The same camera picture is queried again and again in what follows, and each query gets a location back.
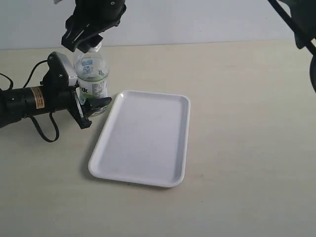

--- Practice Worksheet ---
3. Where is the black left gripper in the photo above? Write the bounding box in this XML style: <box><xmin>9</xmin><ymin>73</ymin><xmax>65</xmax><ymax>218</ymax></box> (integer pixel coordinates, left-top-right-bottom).
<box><xmin>40</xmin><ymin>51</ymin><xmax>112</xmax><ymax>129</ymax></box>

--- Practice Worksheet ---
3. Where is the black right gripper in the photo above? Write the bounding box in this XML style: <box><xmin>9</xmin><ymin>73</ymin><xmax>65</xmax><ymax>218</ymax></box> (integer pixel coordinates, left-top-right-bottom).
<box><xmin>61</xmin><ymin>0</ymin><xmax>126</xmax><ymax>53</ymax></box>

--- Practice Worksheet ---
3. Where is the clear Gatorade plastic bottle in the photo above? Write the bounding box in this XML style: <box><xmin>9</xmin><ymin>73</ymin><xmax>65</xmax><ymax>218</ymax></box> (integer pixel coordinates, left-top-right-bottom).
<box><xmin>74</xmin><ymin>43</ymin><xmax>109</xmax><ymax>105</ymax></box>

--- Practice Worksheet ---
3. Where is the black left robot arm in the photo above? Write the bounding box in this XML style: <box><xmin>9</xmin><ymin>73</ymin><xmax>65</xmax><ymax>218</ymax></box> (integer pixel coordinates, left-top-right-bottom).
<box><xmin>0</xmin><ymin>51</ymin><xmax>112</xmax><ymax>129</ymax></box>

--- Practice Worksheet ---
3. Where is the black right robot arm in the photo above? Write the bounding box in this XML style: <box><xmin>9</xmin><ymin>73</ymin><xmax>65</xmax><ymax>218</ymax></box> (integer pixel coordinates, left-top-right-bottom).
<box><xmin>61</xmin><ymin>0</ymin><xmax>316</xmax><ymax>87</ymax></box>

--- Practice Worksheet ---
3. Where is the white rectangular plastic tray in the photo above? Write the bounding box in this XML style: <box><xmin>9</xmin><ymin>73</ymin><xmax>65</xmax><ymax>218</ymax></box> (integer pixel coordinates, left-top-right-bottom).
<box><xmin>88</xmin><ymin>90</ymin><xmax>191</xmax><ymax>188</ymax></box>

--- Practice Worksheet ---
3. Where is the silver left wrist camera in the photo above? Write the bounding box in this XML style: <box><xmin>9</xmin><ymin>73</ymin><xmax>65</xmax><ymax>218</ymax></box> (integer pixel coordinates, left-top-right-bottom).
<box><xmin>54</xmin><ymin>51</ymin><xmax>78</xmax><ymax>86</ymax></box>

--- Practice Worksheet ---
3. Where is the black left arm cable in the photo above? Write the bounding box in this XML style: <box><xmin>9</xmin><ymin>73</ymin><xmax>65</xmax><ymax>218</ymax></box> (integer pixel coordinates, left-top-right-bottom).
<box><xmin>0</xmin><ymin>60</ymin><xmax>60</xmax><ymax>143</ymax></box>

